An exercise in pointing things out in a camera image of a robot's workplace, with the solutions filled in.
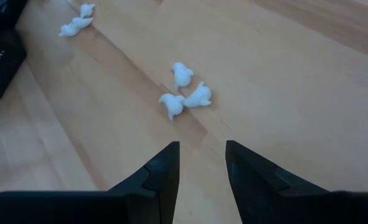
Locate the small white ghost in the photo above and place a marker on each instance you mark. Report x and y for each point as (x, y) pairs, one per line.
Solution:
(82, 21)
(86, 9)
(172, 105)
(182, 74)
(199, 97)
(68, 30)

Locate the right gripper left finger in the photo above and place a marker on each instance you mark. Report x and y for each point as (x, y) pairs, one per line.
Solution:
(158, 180)

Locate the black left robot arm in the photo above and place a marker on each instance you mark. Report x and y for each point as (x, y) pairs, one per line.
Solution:
(0, 12)

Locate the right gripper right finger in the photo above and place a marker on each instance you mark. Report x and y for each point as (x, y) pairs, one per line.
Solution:
(252, 180)

